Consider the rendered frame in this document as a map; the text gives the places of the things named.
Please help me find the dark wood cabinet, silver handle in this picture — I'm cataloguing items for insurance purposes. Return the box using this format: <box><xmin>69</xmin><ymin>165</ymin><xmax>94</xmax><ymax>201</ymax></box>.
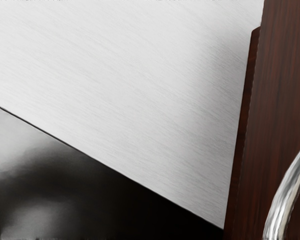
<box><xmin>223</xmin><ymin>0</ymin><xmax>300</xmax><ymax>240</ymax></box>

